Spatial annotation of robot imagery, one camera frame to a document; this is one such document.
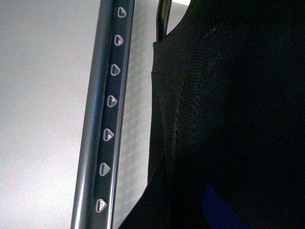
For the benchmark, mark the black printed t-shirt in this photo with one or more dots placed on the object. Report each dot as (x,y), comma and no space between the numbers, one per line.
(227,143)

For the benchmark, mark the grey metal drying rack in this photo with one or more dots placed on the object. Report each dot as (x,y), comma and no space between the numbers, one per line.
(95,191)

